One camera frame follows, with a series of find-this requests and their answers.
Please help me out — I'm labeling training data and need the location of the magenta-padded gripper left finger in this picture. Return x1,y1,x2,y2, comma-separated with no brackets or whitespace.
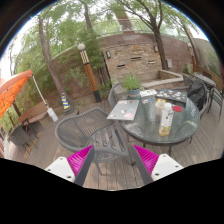
44,145,96,187

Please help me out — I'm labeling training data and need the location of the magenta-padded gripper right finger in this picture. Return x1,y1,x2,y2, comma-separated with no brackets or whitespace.
128,143,184,186

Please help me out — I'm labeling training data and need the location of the clear bottle with white cap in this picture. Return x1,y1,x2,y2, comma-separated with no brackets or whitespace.
158,102,175,137

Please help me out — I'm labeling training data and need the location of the silver laptop with stickers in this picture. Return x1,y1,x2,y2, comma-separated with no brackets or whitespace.
106,99,140,122

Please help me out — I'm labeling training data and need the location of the small blue card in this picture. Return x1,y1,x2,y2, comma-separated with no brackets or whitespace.
140,96,155,104

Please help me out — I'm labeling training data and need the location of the yellow and blue striped cone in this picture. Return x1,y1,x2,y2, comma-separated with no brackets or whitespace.
59,92,75,113

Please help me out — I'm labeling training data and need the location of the black folding chair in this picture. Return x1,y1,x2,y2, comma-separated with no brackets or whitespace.
8,118,43,149

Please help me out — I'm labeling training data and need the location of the white card with stickers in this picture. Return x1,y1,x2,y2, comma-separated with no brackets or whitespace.
139,88,158,98

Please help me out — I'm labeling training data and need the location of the black laptop with stickers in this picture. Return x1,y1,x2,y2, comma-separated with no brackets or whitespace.
155,88,188,104

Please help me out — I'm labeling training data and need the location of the green plant in teal pot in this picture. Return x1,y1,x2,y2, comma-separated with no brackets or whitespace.
120,73,143,100

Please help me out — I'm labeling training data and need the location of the black jacket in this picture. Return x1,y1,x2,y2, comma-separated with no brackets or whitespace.
187,79,209,111

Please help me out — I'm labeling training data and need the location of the black metal chair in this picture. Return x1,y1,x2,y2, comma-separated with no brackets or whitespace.
208,87,224,123

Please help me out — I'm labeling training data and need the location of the orange patio umbrella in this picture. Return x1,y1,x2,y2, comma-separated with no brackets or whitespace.
0,69,59,123

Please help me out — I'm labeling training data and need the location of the black side table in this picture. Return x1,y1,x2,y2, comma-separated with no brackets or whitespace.
193,72,216,89

